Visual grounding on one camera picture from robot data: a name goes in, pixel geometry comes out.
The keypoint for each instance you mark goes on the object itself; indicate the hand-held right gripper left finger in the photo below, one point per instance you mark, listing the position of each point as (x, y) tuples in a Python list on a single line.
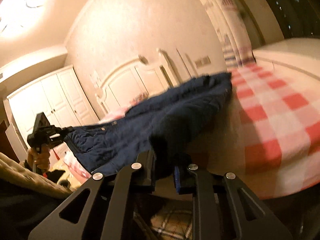
[(125, 205)]

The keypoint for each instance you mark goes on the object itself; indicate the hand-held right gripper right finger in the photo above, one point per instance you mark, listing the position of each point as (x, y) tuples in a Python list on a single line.
[(178, 181)]

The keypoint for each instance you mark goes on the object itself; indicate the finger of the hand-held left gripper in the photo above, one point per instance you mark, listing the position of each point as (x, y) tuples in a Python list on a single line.
[(57, 140), (61, 129)]

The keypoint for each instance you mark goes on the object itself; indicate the navy blue puffer jacket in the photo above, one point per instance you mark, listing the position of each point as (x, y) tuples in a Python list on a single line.
[(150, 120)]

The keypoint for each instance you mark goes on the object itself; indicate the person's left hand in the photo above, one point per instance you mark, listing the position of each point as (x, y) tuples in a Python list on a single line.
[(41, 158)]

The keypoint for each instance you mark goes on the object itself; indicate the white wardrobe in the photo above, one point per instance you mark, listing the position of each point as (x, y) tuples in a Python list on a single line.
[(50, 100)]

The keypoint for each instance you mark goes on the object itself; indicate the white bed headboard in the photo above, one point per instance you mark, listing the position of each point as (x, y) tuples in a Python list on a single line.
[(130, 80)]

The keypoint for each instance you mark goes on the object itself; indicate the red white checked blanket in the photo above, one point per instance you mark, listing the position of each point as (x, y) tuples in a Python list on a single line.
[(275, 130)]

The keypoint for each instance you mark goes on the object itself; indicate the round ceiling light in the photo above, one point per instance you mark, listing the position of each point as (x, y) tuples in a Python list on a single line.
[(20, 7)]

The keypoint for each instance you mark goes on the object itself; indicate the white bay window platform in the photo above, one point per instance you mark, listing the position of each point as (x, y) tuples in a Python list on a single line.
[(287, 52)]

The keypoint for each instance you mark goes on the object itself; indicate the sailboat print curtain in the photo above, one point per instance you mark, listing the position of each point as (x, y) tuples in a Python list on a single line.
[(225, 17)]

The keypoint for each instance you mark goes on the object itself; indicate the dark window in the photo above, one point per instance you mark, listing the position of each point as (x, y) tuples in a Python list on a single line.
[(295, 5)]

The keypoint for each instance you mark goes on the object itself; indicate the white wall notice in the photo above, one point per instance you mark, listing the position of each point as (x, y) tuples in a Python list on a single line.
[(95, 78)]

